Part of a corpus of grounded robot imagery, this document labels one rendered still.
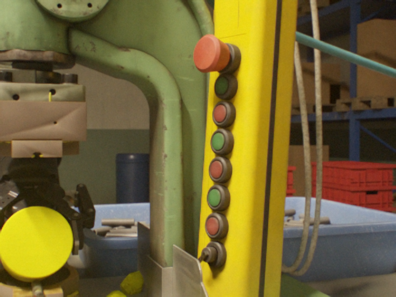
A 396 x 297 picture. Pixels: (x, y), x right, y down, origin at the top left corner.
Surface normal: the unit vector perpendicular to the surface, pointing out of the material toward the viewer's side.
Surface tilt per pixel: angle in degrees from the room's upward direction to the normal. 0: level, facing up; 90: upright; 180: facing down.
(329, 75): 90
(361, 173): 90
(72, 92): 90
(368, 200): 90
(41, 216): 74
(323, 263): 100
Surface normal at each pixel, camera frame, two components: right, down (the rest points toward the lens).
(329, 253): 0.32, 0.19
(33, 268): 0.32, -0.25
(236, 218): -0.74, -0.07
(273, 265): 0.67, 0.02
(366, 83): -0.95, 0.00
